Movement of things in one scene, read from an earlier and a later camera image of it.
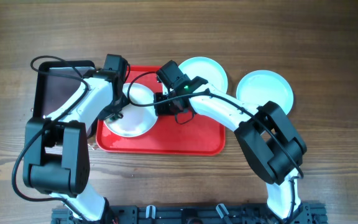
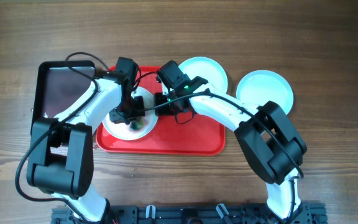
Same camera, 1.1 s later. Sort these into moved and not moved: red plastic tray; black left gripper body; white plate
Moved: black left gripper body
Not moved: red plastic tray; white plate
